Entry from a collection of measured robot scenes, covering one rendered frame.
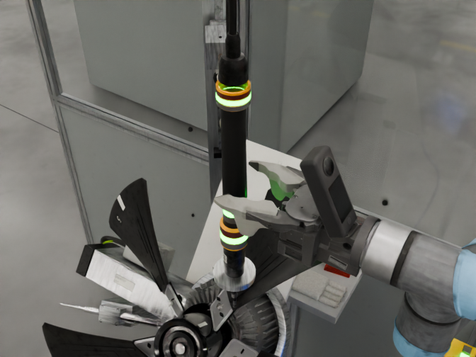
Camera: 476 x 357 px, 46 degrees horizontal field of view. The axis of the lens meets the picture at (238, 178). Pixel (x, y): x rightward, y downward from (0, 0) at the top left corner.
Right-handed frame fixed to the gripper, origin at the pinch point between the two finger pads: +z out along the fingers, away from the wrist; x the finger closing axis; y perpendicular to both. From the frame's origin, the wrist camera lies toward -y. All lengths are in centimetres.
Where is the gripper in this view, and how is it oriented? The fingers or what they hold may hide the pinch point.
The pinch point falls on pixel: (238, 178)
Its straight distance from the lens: 78.8
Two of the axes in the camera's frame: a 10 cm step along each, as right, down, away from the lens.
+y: 0.0, 7.5, 6.6
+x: 5.3, -5.6, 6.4
